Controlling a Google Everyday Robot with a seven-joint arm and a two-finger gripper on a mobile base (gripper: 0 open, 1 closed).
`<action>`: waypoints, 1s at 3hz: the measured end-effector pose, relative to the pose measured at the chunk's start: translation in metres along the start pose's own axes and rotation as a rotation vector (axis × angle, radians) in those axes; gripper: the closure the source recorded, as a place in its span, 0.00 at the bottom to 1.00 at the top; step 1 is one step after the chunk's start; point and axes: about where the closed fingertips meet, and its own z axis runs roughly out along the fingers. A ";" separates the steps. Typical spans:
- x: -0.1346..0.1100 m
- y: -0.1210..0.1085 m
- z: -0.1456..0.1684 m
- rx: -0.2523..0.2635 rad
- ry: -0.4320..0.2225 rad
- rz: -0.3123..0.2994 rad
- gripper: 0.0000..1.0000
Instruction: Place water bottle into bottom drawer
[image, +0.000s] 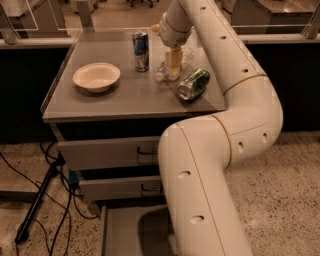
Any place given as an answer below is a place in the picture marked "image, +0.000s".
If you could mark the grey top drawer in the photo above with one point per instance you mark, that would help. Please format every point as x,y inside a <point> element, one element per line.
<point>108,153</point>

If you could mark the background grey cabinet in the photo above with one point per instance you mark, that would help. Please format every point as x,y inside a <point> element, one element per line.
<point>272,16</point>
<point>36,18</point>

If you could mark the metal bracket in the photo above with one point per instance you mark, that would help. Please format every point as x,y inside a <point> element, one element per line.
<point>6,29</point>
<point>310,31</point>

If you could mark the grey bottom drawer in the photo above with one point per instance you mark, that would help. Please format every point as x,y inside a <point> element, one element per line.
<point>137,231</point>

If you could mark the black middle drawer handle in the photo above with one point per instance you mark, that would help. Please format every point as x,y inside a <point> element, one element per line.
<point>151,189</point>

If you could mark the black drawer handle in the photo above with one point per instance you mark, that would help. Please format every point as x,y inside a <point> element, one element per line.
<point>140,151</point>
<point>151,189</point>

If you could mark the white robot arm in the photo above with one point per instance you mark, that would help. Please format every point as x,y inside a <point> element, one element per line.
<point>194,153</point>

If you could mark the blue box under cabinet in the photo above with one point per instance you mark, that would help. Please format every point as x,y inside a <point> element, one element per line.
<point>73,178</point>

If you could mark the background grey cabinet right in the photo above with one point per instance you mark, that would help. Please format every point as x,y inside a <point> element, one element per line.
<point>272,16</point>

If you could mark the grey drawer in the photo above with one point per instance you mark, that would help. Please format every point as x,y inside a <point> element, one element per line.
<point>108,153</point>
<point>118,188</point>
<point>137,231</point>

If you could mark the far right metal bracket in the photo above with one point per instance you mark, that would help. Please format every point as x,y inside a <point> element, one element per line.
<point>310,31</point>

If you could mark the far left metal bracket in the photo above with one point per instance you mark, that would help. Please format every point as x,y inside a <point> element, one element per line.
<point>6,29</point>

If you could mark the black top drawer handle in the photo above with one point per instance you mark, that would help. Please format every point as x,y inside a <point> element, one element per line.
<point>140,151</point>

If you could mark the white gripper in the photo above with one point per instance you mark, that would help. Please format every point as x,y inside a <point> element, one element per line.
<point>172,37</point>

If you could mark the green soda can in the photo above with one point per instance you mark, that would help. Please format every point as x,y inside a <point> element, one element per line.
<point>194,85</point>

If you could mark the white bowl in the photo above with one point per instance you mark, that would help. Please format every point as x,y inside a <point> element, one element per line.
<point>96,77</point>

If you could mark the background grey cabinet left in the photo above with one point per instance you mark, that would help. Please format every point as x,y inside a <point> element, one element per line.
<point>36,18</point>

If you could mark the grey middle drawer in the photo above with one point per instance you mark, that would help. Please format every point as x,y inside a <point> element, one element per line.
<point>118,188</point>

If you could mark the black office chair base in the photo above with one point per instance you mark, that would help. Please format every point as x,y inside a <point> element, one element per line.
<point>148,3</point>

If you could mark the black bar on floor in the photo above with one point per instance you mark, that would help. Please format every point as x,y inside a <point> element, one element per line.
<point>22,232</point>

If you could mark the clear plastic water bottle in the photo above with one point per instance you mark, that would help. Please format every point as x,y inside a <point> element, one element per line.
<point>162,73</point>

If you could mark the blue silver energy drink can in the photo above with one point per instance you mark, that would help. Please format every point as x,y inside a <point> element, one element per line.
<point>141,50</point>

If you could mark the grey drawer cabinet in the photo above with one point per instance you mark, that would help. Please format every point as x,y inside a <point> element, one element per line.
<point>135,106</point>

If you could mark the left metal post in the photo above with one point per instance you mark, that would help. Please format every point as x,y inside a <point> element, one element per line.
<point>85,15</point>

